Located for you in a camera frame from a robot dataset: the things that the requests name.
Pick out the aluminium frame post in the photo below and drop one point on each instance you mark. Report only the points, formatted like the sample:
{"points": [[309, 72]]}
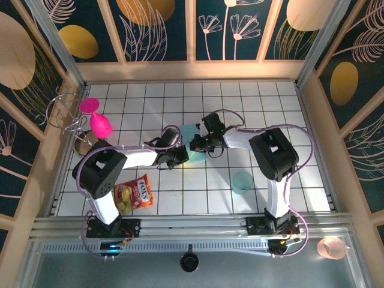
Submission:
{"points": [[57, 45], [321, 45]]}

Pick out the peach translucent cup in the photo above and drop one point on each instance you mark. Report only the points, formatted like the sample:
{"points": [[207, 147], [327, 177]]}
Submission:
{"points": [[330, 247]]}

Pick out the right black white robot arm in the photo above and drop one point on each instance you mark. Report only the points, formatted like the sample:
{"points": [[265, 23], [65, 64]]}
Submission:
{"points": [[274, 153]]}

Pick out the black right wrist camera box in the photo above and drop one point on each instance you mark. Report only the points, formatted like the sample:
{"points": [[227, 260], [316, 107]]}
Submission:
{"points": [[213, 121]]}

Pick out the orange candy bag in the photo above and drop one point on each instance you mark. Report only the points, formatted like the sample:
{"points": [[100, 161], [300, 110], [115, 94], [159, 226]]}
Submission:
{"points": [[135, 193]]}

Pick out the teal plastic cup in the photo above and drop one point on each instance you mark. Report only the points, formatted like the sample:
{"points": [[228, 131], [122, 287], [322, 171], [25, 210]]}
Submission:
{"points": [[242, 181]]}

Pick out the pink wine glass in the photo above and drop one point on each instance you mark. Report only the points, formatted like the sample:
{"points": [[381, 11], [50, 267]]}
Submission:
{"points": [[100, 126]]}

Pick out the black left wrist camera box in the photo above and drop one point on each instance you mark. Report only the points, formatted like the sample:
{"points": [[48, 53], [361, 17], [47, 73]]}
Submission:
{"points": [[169, 137]]}

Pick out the aluminium mounting rail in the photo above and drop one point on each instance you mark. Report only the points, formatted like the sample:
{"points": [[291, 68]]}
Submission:
{"points": [[192, 225]]}

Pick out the black round knob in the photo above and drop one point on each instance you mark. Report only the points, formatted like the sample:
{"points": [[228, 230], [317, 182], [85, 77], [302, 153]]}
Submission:
{"points": [[189, 262]]}

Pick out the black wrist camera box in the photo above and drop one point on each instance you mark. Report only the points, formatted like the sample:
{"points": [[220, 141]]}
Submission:
{"points": [[169, 137], [213, 121]]}

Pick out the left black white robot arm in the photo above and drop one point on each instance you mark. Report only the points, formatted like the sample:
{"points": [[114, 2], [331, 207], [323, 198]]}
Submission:
{"points": [[99, 171]]}

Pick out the black control board with LED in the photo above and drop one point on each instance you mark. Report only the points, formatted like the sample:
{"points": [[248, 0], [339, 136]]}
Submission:
{"points": [[111, 246], [282, 246]]}

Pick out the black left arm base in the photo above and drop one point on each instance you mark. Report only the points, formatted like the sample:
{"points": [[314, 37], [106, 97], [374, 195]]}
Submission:
{"points": [[132, 226]]}

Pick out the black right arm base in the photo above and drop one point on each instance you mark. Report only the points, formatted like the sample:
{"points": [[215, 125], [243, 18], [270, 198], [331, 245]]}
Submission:
{"points": [[255, 226]]}

